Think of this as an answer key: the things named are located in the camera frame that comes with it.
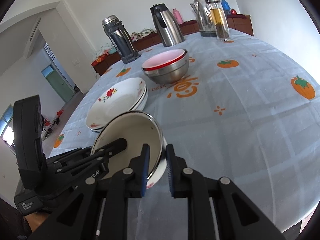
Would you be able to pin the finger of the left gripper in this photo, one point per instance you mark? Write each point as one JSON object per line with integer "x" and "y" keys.
{"x": 80, "y": 163}

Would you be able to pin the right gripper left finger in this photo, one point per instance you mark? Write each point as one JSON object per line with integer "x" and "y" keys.
{"x": 100, "y": 208}

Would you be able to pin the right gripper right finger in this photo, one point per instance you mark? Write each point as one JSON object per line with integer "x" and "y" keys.
{"x": 217, "y": 209}

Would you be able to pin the white enamel bowl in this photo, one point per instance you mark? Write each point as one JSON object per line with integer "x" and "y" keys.
{"x": 137, "y": 128}

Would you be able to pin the red flower white plate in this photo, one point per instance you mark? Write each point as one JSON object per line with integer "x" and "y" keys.
{"x": 116, "y": 102}

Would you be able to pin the pink floral rim plate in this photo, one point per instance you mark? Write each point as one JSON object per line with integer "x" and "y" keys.
{"x": 140, "y": 106}

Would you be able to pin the stainless steel bowl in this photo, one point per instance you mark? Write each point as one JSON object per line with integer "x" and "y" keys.
{"x": 170, "y": 73}

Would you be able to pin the red plastic bowl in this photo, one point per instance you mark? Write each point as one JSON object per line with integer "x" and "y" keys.
{"x": 163, "y": 59}

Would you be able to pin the black stroller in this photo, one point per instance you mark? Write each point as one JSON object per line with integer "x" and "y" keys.
{"x": 47, "y": 126}

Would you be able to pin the green door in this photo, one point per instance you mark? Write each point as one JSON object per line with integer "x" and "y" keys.
{"x": 58, "y": 83}

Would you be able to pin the persimmon print tablecloth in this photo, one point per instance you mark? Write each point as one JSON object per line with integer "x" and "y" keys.
{"x": 247, "y": 111}

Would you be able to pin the large black thermos flask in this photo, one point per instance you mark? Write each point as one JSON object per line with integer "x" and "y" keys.
{"x": 120, "y": 38}

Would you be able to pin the stainless electric kettle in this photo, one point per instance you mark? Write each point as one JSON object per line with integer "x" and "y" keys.
{"x": 206, "y": 26}

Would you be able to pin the pink thermos bottle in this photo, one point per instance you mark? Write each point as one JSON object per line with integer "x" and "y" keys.
{"x": 178, "y": 17}

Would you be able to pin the dark wooden sideboard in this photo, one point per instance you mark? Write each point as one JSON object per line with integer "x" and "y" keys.
{"x": 104, "y": 61}

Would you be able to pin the glass tea bottle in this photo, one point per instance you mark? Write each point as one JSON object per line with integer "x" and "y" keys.
{"x": 219, "y": 19}

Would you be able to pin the blue thermos jug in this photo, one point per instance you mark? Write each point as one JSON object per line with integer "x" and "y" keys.
{"x": 226, "y": 7}

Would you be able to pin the steel carafe black handle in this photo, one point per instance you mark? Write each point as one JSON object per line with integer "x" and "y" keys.
{"x": 166, "y": 25}

